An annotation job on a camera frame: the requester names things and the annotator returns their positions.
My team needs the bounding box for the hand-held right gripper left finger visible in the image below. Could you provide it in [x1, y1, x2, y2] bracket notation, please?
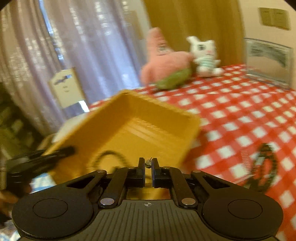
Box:
[66, 157, 147, 208]

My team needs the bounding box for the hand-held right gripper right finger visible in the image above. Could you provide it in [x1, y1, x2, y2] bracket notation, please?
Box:
[151, 157, 232, 208]

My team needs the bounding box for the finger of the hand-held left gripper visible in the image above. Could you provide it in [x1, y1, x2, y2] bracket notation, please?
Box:
[32, 146, 76, 166]

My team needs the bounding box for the golden plastic tray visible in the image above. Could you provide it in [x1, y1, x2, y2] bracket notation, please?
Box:
[43, 90, 201, 200]

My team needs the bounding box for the person's left hand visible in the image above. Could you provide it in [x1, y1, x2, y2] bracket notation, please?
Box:
[0, 185, 31, 210]

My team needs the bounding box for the white wooden chair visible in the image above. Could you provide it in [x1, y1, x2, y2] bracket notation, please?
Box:
[47, 67, 93, 136]

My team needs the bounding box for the red checked tablecloth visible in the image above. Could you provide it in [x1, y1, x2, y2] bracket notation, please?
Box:
[89, 64, 296, 234]

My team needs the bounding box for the sheer lilac curtain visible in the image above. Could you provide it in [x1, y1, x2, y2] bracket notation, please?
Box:
[0, 0, 153, 137]

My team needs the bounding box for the pink starfish plush toy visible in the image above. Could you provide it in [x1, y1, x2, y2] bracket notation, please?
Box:
[141, 27, 193, 91]

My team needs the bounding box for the white rabbit plush toy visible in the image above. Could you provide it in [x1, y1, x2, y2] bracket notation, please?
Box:
[186, 36, 225, 78]

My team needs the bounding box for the wooden door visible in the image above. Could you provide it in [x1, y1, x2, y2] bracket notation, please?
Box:
[143, 0, 244, 69]

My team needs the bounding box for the clear picture frame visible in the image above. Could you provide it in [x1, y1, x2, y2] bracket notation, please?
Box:
[244, 37, 295, 90]

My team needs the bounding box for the beige wall switch plate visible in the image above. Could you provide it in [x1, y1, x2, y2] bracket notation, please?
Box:
[258, 7, 291, 30]

